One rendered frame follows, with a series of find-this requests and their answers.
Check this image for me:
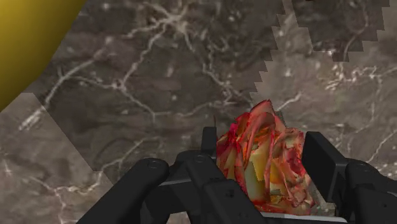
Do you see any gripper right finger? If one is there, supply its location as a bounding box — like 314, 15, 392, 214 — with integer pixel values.
301, 131, 397, 224

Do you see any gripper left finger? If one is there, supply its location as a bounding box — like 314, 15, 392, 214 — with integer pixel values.
76, 126, 258, 224

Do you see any red and yellow rose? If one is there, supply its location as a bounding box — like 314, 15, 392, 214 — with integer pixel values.
216, 99, 316, 216

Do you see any yellow round object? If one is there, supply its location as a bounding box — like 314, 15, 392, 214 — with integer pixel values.
0, 0, 88, 113

